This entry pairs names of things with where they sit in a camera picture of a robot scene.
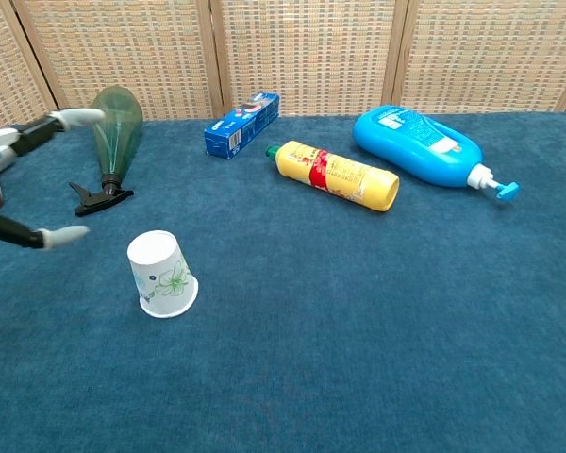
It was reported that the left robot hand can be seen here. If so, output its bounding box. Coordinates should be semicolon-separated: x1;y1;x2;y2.
0;108;108;252

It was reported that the white printed paper cup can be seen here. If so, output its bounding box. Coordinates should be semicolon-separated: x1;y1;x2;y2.
126;229;200;320

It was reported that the green spray bottle black trigger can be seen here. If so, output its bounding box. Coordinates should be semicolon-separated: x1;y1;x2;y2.
68;86;145;218

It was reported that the blue cookie box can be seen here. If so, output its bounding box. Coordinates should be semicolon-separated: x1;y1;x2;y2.
204;92;281;160

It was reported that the woven folding screen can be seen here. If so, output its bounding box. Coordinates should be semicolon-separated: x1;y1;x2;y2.
0;0;566;138

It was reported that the blue table cloth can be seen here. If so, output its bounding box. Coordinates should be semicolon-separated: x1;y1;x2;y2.
0;111;566;453

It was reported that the yellow bottle green cap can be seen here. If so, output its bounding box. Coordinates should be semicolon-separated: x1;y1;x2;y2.
265;140;401;212

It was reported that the blue pump detergent bottle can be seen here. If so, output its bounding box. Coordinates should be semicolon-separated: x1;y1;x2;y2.
351;104;521;201

